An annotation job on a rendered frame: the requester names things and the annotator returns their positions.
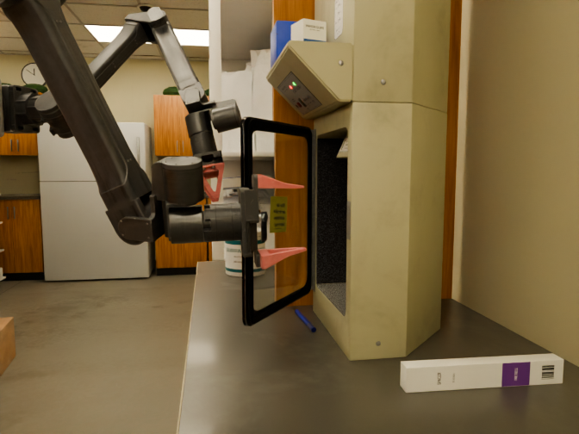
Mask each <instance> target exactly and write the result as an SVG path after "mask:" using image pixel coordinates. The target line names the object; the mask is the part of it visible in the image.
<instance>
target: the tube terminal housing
mask: <svg viewBox="0 0 579 434"><path fill-rule="evenodd" d="M314 19H315V20H316V21H321V22H326V23H327V42H340V43H352V45H353V74H352V101H351V102H349V103H347V104H345V105H343V106H341V107H339V108H337V109H335V110H332V111H330V112H328V113H326V114H324V115H321V116H319V117H317V118H315V119H314V129H316V166H315V291H314V290H313V311H314V312H315V314H316V315H317V317H318V318H319V319H320V321H321V322H322V324H323V325H324V326H325V327H326V328H327V330H328V331H329V333H330V334H331V336H332V337H333V339H334V340H335V341H336V343H337V344H338V346H339V347H340V348H341V349H342V350H343V352H344V353H345V355H346V356H347V358H348V359H349V360H350V361H355V360H367V359H380V358H393V357H406V356H407V355H409V354H410V353H411V352H412V351H413V350H415V349H416V348H417V347H419V346H420V345H421V344H422V343H424V342H425V341H426V340H427V339H428V338H430V337H431V336H432V335H433V334H434V333H435V332H436V331H438V330H439V329H440V315H441V289H442V263H443V237H444V210H445V159H446V132H447V103H448V76H449V50H450V23H451V0H343V33H342V34H341V35H340V36H339V38H338V39H337V40H336V41H334V0H314ZM347 133H348V159H347V200H348V201H349V202H351V240H349V239H346V282H343V283H346V315H345V316H343V315H342V314H341V312H340V311H339V310H338V309H337V308H336V307H335V306H334V305H333V303H332V302H331V301H330V300H329V299H328V298H327V297H326V296H325V295H324V294H323V293H322V292H321V291H320V290H319V289H318V288H317V283H316V171H317V139H344V138H345V136H346V134H347Z"/></svg>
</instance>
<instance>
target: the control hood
mask: <svg viewBox="0 0 579 434"><path fill-rule="evenodd" d="M291 71H292V72H293V73H294V74H295V76H296V77H297V78H298V79H299V80H300V81H301V82H302V83H303V84H304V85H305V86H306V88H307V89H308V90H309V91H310V92H311V93H312V94H313V95H314V96H315V97H316V98H317V99H318V101H319V102H320V103H321V104H322V105H321V106H319V107H318V108H315V109H313V110H311V111H310V112H308V113H306V114H305V115H302V114H301V112H300V111H299V110H298V109H297V108H296V107H295V106H294V105H293V104H292V103H291V102H290V101H289V100H288V99H287V98H286V96H285V95H284V94H283V93H282V92H281V91H280V90H279V89H278V88H277V87H278V85H279V84H280V83H281V82H282V81H283V80H284V79H285V78H286V77H287V76H288V74H289V73H290V72H291ZM352 74H353V45H352V43H340V42H320V41H300V40H290V41H289V42H288V43H287V44H286V46H285V47H284V49H283V50H282V52H281V53H280V55H279V57H278V58H277V60H276V62H275V64H274V65H273V66H272V68H271V69H270V71H269V73H268V74H267V76H266V79H267V81H268V82H269V83H270V84H271V85H272V87H273V88H274V89H275V90H276V91H277V92H278V93H279V94H280V95H281V96H282V97H283V98H284V99H285V100H286V101H287V102H288V104H289V105H290V106H291V107H292V108H293V109H294V110H295V111H296V112H297V113H298V114H299V115H300V116H301V117H302V118H303V119H305V120H313V119H315V118H317V117H319V116H321V115H324V114H326V113H328V112H330V111H332V110H335V109H337V108H339V107H341V106H343V105H345V104H347V103H349V102H351V101H352Z"/></svg>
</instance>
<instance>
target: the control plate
mask: <svg viewBox="0 0 579 434"><path fill-rule="evenodd" d="M292 82H294V83H295V84H296V86H295V85H293V83H292ZM289 85H290V86H291V87H292V88H293V89H291V88H290V87H289ZM277 88H278V89H279V90H280V91H281V92H282V93H283V94H284V95H285V96H286V98H287V99H288V100H289V101H290V102H291V103H292V104H293V105H294V106H295V107H296V108H297V109H298V110H299V111H300V112H301V114H302V115H305V114H306V113H308V112H310V111H311V110H313V109H316V108H318V107H319V106H321V105H322V104H321V103H320V102H319V101H318V99H317V98H316V97H315V96H314V95H313V94H312V93H311V92H310V91H309V90H308V89H307V88H306V86H305V85H304V84H303V83H302V82H301V81H300V80H299V79H298V78H297V77H296V76H295V74H294V73H293V72H292V71H291V72H290V73H289V74H288V76H287V77H286V78H285V79H284V80H283V81H282V82H281V83H280V84H279V85H278V87H277ZM308 96H310V98H311V99H310V98H309V99H308V100H306V102H304V103H305V104H306V105H307V107H306V108H305V107H304V106H303V105H302V104H301V103H300V102H299V101H298V98H300V99H301V100H302V99H305V97H308ZM297 102H299V103H300V104H301V105H302V107H301V108H300V107H299V106H298V105H297V104H296V103H297ZM296 105H297V106H298V107H299V108H298V107H297V106H296Z"/></svg>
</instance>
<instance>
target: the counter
mask: <svg viewBox="0 0 579 434"><path fill-rule="evenodd" d="M296 309H298V310H299V311H300V312H301V313H302V314H303V315H304V316H305V317H306V318H307V319H308V321H309V322H310V323H311V324H312V325H313V326H314V327H315V328H316V332H311V330H310V329H309V328H308V327H307V326H306V325H305V324H304V323H303V321H302V320H301V319H300V318H299V317H298V316H297V315H296V313H295V310H296ZM551 353H552V352H550V351H548V350H547V349H545V348H543V347H541V346H539V345H537V344H535V343H534V342H532V341H530V340H528V339H526V338H524V337H522V336H521V335H519V334H517V333H515V332H513V331H511V330H509V329H507V328H506V327H504V326H502V325H500V324H498V323H496V322H494V321H493V320H491V319H489V318H487V317H485V316H483V315H481V314H480V313H478V312H476V311H474V310H472V309H470V308H469V307H467V306H465V305H463V304H461V303H459V302H458V301H455V300H453V299H452V298H450V299H441V315H440V329H439V330H438V331H436V332H435V333H434V334H433V335H432V336H431V337H430V338H428V339H427V340H426V341H425V342H424V343H422V344H421V345H420V346H419V347H417V348H416V349H415V350H413V351H412V352H411V353H410V354H409V355H407V356H406V357H393V358H380V359H367V360H355V361H350V360H349V359H348V358H347V356H346V355H345V353H344V352H343V350H342V349H341V348H340V347H339V346H338V344H337V343H336V341H335V340H334V339H333V337H332V336H331V334H330V333H329V331H328V330H327V328H326V327H325V326H324V325H323V324H322V322H321V321H320V319H319V318H318V317H317V315H316V314H315V312H314V311H313V305H305V306H287V307H284V308H282V309H281V310H279V311H277V312H275V313H274V314H272V315H270V316H269V317H267V318H265V319H263V320H261V321H259V322H258V323H256V324H255V325H252V326H245V325H244V324H243V321H242V277H237V276H229V275H228V274H227V273H226V261H207V262H197V266H196V280H195V287H194V294H193V301H192V308H191V316H190V329H189V336H188V343H187V351H186V358H185V365H184V378H183V386H182V393H181V400H180V407H179V414H178V422H177V434H579V367H578V366H576V365H575V364H573V363H570V362H568V361H567V360H565V359H563V383H558V384H544V385H529V386H515V387H487V388H472V389H459V390H444V391H430V392H416V393H406V392H405V391H404V390H403V389H402V387H401V386H400V379H401V362H402V361H419V360H435V359H452V358H469V357H501V356H518V355H534V354H551Z"/></svg>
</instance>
